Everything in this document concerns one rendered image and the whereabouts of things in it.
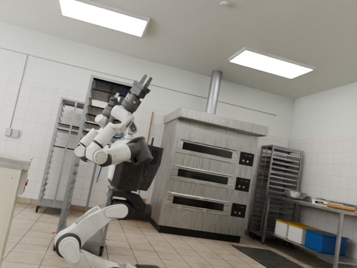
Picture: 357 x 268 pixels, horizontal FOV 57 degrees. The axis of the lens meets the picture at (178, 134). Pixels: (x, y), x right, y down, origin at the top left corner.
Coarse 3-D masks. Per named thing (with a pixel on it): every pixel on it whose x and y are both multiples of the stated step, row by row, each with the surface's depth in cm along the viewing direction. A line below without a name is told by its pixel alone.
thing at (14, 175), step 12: (12, 156) 198; (0, 168) 177; (0, 180) 177; (12, 180) 179; (0, 192) 176; (12, 192) 179; (0, 204) 176; (12, 204) 179; (0, 216) 176; (12, 216) 197; (0, 228) 176; (0, 240) 175; (0, 252) 175; (0, 264) 181
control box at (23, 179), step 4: (24, 172) 186; (28, 172) 196; (24, 176) 186; (20, 180) 185; (24, 180) 186; (20, 184) 185; (24, 184) 186; (20, 188) 185; (24, 188) 193; (20, 192) 185
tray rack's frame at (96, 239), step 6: (96, 78) 342; (102, 78) 343; (108, 78) 345; (114, 84) 366; (120, 84) 349; (126, 84) 349; (132, 84) 351; (90, 96) 399; (84, 120) 395; (90, 186) 393; (90, 192) 393; (66, 204) 383; (96, 234) 363; (90, 240) 333; (96, 240) 337
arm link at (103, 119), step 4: (104, 112) 234; (108, 112) 234; (96, 116) 232; (100, 116) 230; (104, 116) 233; (108, 116) 234; (112, 116) 232; (96, 120) 229; (100, 120) 228; (104, 120) 230; (108, 120) 231; (112, 120) 232; (100, 124) 230; (104, 124) 231
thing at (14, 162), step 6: (0, 156) 178; (6, 156) 179; (0, 162) 178; (6, 162) 179; (12, 162) 180; (18, 162) 181; (24, 162) 182; (12, 168) 180; (18, 168) 181; (24, 168) 182
